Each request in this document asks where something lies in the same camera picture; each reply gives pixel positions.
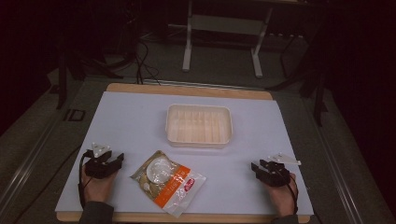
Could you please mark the cream plastic tray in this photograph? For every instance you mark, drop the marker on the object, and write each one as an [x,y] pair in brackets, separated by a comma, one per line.
[199,126]

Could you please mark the person's left hand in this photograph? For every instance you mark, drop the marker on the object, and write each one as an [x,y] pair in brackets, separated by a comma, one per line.
[99,188]

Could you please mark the person's right hand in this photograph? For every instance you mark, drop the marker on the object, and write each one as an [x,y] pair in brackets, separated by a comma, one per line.
[282,199]

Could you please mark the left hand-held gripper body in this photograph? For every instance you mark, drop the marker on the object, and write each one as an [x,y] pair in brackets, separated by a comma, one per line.
[99,168]

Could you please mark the white metal stand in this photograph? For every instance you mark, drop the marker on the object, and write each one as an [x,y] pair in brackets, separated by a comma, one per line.
[186,49]

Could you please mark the dark metal stand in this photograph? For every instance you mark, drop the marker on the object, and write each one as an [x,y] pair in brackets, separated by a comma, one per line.
[62,77]

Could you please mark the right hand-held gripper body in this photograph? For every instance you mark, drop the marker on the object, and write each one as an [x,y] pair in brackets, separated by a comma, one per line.
[277,175]

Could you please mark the white table mat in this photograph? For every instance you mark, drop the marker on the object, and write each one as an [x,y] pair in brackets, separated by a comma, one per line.
[236,183]

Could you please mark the black floor bracket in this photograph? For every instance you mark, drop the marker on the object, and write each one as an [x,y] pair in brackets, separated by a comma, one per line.
[74,115]

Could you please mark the clear orange snack packet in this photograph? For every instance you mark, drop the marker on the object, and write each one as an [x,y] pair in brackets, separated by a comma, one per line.
[168,182]

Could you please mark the grey floor rail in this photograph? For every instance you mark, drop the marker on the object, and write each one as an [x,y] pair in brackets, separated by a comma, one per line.
[25,174]
[336,174]

